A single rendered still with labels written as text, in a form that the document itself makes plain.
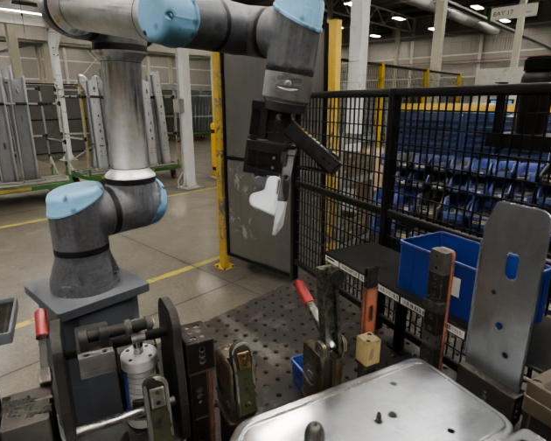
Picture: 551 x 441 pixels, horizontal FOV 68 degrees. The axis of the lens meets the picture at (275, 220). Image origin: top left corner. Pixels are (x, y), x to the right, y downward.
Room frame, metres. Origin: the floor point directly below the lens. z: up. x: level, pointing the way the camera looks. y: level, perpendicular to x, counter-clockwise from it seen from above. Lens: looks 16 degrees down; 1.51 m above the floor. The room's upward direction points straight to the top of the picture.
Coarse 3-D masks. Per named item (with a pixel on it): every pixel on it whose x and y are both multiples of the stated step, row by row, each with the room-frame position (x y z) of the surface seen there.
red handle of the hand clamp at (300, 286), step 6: (300, 282) 0.79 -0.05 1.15; (300, 288) 0.77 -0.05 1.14; (306, 288) 0.78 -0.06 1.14; (300, 294) 0.77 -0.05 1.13; (306, 294) 0.76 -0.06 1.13; (306, 300) 0.75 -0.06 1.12; (312, 300) 0.76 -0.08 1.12; (306, 306) 0.75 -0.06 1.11; (312, 306) 0.74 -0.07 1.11; (312, 312) 0.73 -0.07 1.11; (312, 318) 0.73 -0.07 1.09; (318, 330) 0.71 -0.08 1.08; (330, 336) 0.70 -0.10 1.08; (330, 342) 0.68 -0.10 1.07; (330, 348) 0.68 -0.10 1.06
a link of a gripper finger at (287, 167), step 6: (288, 156) 0.64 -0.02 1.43; (288, 162) 0.64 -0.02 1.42; (282, 168) 0.63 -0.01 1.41; (288, 168) 0.63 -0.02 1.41; (282, 174) 0.63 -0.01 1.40; (288, 174) 0.63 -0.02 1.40; (282, 180) 0.63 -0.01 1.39; (288, 180) 0.62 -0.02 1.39; (282, 186) 0.63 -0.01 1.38; (288, 186) 0.62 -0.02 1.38; (282, 192) 0.62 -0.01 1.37; (288, 192) 0.62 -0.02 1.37; (282, 198) 0.62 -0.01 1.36
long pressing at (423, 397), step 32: (352, 384) 0.65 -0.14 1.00; (384, 384) 0.65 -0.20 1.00; (416, 384) 0.65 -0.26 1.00; (448, 384) 0.65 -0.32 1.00; (256, 416) 0.57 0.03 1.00; (288, 416) 0.57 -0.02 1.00; (320, 416) 0.57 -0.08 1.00; (352, 416) 0.57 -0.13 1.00; (384, 416) 0.57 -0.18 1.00; (416, 416) 0.57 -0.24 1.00; (448, 416) 0.57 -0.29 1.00; (480, 416) 0.57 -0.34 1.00
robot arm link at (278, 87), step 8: (272, 72) 0.65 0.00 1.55; (280, 72) 0.64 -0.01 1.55; (264, 80) 0.67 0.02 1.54; (272, 80) 0.65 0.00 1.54; (280, 80) 0.64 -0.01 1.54; (288, 80) 0.63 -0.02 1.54; (296, 80) 0.64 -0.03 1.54; (304, 80) 0.65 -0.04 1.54; (312, 80) 0.67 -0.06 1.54; (264, 88) 0.66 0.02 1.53; (272, 88) 0.65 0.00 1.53; (280, 88) 0.64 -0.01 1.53; (288, 88) 0.64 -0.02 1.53; (296, 88) 0.64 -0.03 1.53; (304, 88) 0.65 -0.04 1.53; (264, 96) 0.67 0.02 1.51; (272, 96) 0.65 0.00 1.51; (280, 96) 0.64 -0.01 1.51; (288, 96) 0.64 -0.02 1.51; (296, 96) 0.64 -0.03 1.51; (304, 96) 0.65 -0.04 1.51; (296, 104) 0.65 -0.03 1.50; (304, 104) 0.67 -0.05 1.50
